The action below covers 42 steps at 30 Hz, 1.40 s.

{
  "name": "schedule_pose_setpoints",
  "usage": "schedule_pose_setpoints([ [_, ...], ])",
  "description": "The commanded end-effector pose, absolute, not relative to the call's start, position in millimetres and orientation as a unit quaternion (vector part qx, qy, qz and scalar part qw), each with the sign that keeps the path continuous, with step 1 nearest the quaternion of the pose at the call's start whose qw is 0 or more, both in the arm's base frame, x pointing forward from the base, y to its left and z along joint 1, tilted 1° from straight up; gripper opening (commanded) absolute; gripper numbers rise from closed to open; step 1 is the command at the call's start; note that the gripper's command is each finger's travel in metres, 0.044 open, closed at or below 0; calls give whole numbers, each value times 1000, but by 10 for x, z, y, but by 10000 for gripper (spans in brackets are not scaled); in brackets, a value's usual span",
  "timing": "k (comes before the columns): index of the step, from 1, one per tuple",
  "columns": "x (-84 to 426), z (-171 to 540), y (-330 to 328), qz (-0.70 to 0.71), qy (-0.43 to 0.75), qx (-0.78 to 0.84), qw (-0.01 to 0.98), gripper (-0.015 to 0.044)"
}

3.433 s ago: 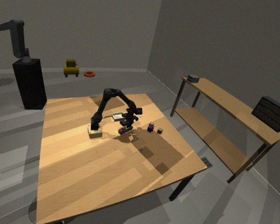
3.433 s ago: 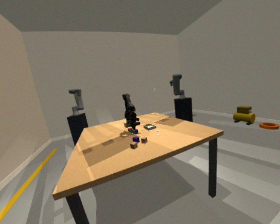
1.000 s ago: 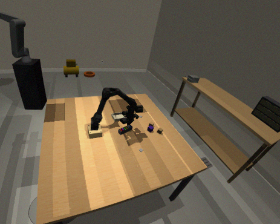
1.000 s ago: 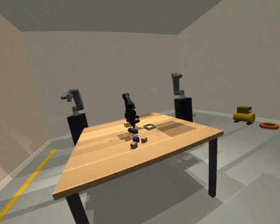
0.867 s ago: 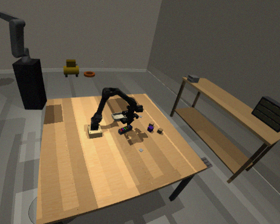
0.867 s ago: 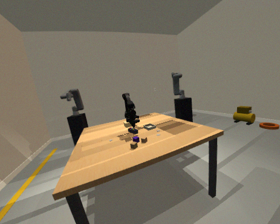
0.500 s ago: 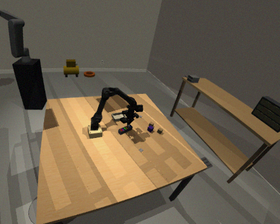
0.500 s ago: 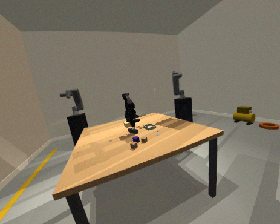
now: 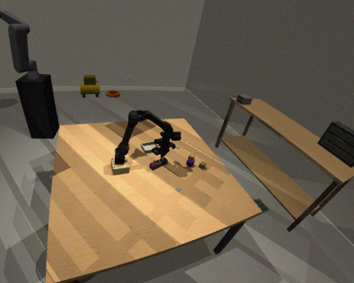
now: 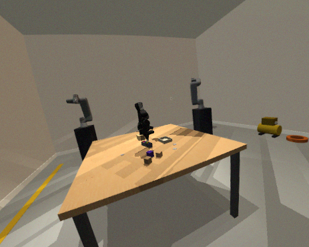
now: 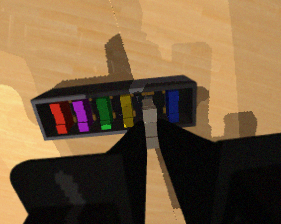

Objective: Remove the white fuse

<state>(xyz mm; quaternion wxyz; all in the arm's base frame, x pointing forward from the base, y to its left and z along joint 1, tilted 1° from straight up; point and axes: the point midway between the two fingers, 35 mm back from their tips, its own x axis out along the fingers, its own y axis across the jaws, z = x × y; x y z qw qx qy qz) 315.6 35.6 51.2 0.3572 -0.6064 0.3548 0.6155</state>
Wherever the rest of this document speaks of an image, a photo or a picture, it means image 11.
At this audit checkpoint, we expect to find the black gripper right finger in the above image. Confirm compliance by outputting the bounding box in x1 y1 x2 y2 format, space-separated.
157 119 281 224

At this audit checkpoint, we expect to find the blue fuse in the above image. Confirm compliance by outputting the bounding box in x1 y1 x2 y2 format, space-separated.
165 89 179 123

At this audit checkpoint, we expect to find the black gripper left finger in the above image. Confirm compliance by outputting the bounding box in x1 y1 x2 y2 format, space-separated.
9 120 147 224

